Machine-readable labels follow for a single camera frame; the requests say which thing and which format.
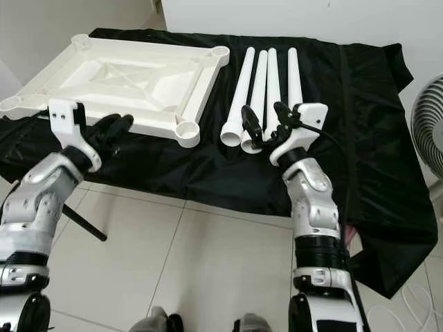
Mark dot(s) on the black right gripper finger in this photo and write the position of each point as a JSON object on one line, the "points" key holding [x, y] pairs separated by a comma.
{"points": [[252, 124], [284, 115]]}

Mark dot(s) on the white plastic table leg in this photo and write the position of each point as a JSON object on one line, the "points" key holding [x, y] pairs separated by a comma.
{"points": [[293, 76], [273, 83], [257, 90], [241, 90]]}

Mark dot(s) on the white plastic table top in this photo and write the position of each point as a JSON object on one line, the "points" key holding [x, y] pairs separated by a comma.
{"points": [[152, 72]]}

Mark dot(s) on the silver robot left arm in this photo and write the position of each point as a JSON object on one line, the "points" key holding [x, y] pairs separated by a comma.
{"points": [[41, 200]]}

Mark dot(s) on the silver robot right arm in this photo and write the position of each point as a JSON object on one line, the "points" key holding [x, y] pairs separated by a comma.
{"points": [[315, 200]]}

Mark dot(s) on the black cloth table cover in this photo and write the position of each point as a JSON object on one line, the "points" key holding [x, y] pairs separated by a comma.
{"points": [[201, 180]]}

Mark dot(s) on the white standing fan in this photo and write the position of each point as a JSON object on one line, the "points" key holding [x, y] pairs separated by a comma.
{"points": [[430, 124]]}

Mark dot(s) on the grey robot left foot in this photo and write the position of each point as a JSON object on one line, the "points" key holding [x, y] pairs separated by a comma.
{"points": [[152, 324]]}

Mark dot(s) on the grey robot foot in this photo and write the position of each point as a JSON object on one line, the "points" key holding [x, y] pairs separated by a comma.
{"points": [[152, 324], [252, 325]]}

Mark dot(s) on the grey robot right foot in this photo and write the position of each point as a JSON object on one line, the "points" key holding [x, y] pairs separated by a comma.
{"points": [[252, 325]]}

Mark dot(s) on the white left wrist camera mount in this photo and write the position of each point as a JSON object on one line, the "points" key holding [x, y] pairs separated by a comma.
{"points": [[62, 117]]}

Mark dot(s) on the black metal frame bar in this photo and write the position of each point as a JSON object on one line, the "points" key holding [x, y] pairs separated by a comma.
{"points": [[90, 227]]}

